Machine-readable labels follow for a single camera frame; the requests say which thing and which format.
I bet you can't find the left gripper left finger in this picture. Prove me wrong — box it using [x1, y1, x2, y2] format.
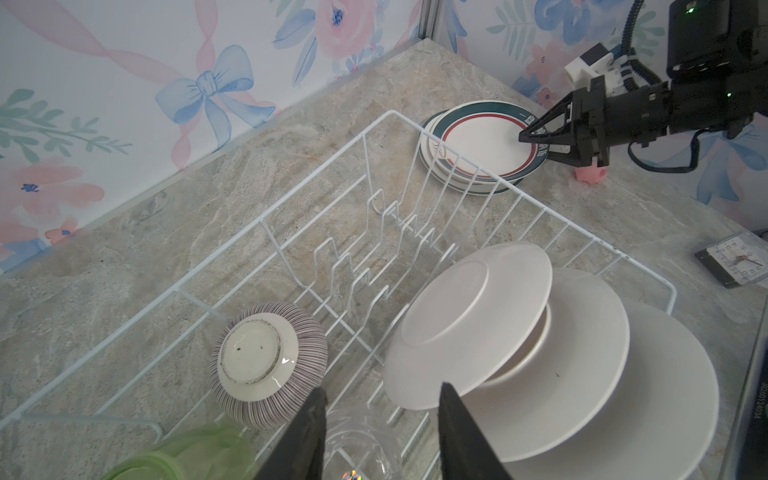
[254, 387, 327, 480]

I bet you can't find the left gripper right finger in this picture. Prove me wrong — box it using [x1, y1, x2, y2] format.
[437, 382, 512, 480]

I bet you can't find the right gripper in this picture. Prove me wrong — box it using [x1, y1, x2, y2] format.
[518, 77, 671, 167]

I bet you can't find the green red rimmed plate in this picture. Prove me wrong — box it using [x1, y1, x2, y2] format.
[422, 100, 549, 182]

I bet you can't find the green red banded plate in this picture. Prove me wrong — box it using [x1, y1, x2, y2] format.
[462, 268, 630, 462]

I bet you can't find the orange sunburst plate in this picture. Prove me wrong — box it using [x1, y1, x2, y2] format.
[383, 242, 553, 410]

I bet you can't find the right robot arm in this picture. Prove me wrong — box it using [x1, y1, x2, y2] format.
[519, 1, 767, 174]

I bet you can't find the pink pig toy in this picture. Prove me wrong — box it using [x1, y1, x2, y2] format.
[573, 165, 607, 185]

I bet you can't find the clear glass cup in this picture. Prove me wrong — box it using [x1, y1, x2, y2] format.
[322, 406, 404, 479]

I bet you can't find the green plastic cup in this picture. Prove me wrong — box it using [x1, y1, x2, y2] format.
[103, 423, 256, 480]

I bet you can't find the striped ceramic bowl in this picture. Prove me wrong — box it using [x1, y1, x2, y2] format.
[209, 301, 328, 430]

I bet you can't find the plain white plate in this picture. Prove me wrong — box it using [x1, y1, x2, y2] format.
[505, 300, 719, 479]

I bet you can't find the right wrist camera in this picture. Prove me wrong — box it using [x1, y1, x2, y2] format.
[565, 43, 626, 96]

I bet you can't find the black corrugated cable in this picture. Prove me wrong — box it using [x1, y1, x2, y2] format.
[620, 0, 664, 88]

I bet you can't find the white wire dish rack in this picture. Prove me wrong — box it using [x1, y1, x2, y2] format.
[1, 112, 676, 479]

